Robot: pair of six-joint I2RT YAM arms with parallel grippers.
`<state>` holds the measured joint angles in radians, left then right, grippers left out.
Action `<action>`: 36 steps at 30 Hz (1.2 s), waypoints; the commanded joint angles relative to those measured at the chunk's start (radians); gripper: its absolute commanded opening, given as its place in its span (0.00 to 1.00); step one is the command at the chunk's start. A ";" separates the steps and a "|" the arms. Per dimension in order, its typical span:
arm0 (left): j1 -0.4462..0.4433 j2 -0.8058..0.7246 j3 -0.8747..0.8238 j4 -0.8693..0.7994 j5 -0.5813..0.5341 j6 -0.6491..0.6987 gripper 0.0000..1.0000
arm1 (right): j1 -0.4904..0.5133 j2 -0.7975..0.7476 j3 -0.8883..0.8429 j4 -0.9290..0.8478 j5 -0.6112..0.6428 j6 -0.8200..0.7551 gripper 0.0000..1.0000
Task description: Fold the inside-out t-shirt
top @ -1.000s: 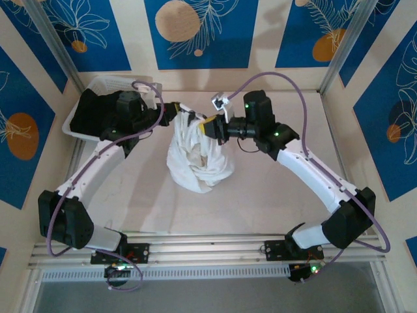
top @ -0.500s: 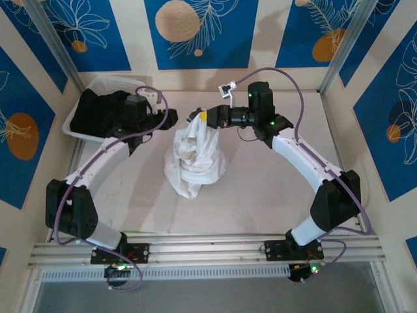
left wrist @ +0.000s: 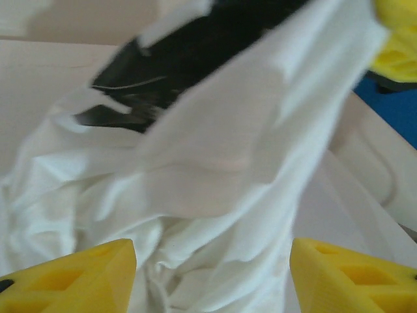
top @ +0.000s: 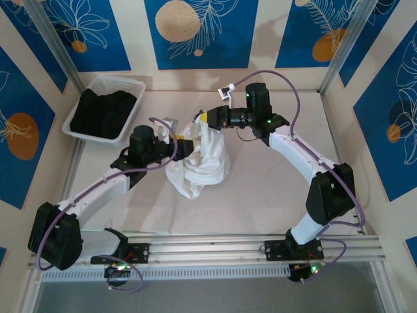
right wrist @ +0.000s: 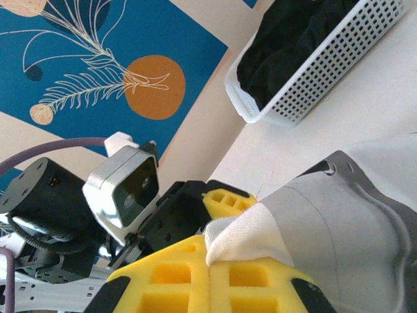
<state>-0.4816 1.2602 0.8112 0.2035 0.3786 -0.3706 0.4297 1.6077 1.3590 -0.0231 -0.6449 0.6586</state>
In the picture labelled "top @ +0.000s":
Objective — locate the white t-shirt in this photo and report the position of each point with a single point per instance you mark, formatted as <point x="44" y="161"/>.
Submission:
<point x="208" y="163"/>

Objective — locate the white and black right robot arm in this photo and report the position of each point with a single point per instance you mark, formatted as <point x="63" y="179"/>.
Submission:
<point x="303" y="153"/>

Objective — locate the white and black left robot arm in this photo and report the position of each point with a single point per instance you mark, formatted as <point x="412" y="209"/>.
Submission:
<point x="97" y="192"/>

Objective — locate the black folded clothes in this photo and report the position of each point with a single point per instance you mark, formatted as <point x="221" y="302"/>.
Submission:
<point x="104" y="114"/>

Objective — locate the white plastic basket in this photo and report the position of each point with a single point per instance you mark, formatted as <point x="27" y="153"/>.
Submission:
<point x="97" y="83"/>

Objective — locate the black controller box green light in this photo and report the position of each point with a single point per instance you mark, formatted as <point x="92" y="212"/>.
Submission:
<point x="298" y="272"/>
<point x="119" y="270"/>

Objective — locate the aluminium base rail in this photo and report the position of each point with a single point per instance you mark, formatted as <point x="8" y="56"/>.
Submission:
<point x="208" y="251"/>

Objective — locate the aluminium frame post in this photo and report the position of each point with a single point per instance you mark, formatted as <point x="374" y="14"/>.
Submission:
<point x="352" y="36"/>
<point x="53" y="42"/>

